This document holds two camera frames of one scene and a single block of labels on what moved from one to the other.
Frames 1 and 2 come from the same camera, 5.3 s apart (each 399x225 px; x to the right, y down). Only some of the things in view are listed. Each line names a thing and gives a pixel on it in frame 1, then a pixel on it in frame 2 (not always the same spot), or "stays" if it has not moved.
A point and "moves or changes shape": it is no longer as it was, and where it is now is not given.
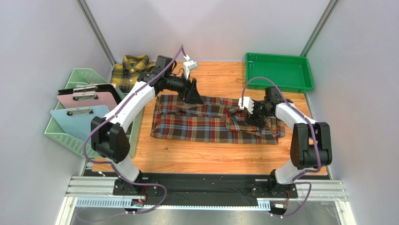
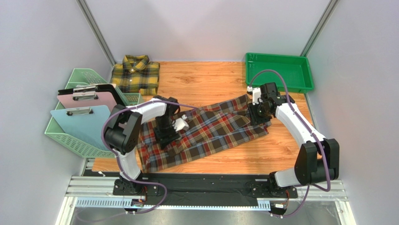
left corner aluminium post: (96, 30) stays
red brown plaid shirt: (216, 121) moves or changes shape
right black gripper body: (254, 113) stays
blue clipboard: (77, 121) stays
